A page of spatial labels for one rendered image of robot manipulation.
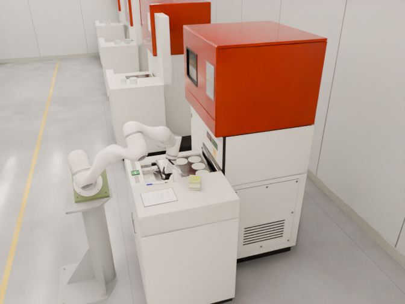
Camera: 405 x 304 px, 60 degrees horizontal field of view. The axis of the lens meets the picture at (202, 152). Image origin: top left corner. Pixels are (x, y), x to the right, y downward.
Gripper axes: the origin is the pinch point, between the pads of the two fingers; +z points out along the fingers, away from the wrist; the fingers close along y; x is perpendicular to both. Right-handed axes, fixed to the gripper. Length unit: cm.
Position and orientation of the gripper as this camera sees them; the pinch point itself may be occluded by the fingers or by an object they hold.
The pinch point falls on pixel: (166, 179)
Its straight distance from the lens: 245.4
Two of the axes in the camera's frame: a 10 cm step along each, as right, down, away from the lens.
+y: -6.2, 0.4, -7.8
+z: -2.2, 9.5, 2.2
